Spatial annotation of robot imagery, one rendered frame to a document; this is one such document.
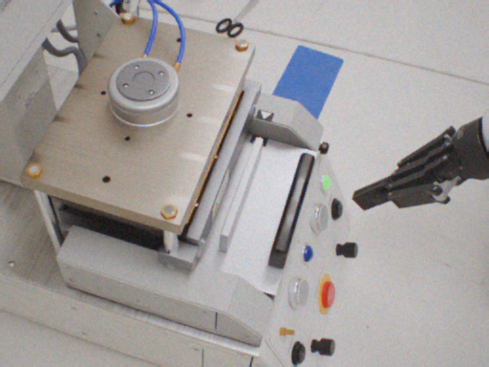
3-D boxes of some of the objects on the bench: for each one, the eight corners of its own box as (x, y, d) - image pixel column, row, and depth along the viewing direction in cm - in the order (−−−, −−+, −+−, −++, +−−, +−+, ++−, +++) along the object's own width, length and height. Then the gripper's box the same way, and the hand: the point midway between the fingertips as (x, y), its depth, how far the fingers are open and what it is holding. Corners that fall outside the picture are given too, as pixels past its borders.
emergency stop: (321, 312, 95) (314, 299, 92) (328, 289, 97) (321, 275, 94) (331, 313, 94) (325, 299, 91) (337, 290, 96) (330, 276, 94)
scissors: (235, 40, 129) (235, 37, 129) (211, 31, 131) (211, 28, 130) (266, 5, 137) (266, 2, 136) (244, -4, 138) (244, -7, 138)
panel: (306, 398, 89) (264, 340, 76) (350, 226, 106) (320, 151, 93) (319, 399, 88) (279, 342, 75) (361, 226, 105) (333, 150, 92)
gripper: (484, 90, 79) (353, 154, 96) (473, 159, 71) (329, 218, 88) (516, 129, 81) (384, 185, 99) (507, 200, 73) (364, 250, 91)
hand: (376, 193), depth 91 cm, fingers closed
